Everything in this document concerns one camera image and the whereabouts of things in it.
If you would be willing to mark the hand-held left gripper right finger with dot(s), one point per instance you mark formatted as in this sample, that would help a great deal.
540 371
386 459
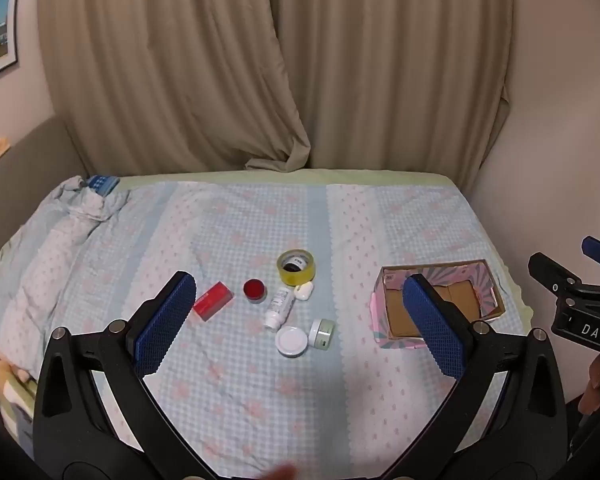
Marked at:
434 332

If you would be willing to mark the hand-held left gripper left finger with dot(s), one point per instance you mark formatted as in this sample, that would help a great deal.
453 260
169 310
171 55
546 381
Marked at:
164 327

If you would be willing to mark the cardboard box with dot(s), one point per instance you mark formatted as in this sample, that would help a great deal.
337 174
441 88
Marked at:
462 296

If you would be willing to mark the red box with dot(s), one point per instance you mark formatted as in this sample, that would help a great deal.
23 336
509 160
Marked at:
212 302

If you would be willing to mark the red lid jar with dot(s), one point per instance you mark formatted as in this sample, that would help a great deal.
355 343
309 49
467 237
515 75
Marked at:
254 291

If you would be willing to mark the green jar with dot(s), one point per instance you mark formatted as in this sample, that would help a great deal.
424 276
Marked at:
321 334

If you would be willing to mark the white bottle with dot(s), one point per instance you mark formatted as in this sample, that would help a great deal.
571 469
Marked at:
279 307

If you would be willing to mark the white round lid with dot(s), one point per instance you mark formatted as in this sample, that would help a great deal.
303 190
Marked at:
291 341

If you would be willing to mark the white earbuds case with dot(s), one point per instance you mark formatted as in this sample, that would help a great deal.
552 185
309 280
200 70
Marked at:
304 291

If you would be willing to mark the yellow tape roll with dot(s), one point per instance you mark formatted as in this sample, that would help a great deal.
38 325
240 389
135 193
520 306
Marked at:
306 273

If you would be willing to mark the person's right hand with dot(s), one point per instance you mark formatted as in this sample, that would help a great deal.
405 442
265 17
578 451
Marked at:
592 386

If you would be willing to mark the blue checked floral blanket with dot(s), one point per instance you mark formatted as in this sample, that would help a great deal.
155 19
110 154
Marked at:
230 395

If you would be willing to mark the blue packet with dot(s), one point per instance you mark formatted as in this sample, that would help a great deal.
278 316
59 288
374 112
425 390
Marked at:
101 184

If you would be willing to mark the striped cloth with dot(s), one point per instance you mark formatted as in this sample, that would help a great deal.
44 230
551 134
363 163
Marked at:
12 392

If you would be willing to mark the pale green bed sheet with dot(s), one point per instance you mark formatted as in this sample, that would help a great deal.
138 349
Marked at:
280 176

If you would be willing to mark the grey sofa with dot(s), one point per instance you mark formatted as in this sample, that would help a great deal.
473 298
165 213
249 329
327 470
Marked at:
30 170

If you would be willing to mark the beige curtain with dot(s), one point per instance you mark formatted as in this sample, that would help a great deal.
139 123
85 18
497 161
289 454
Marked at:
395 70
170 70

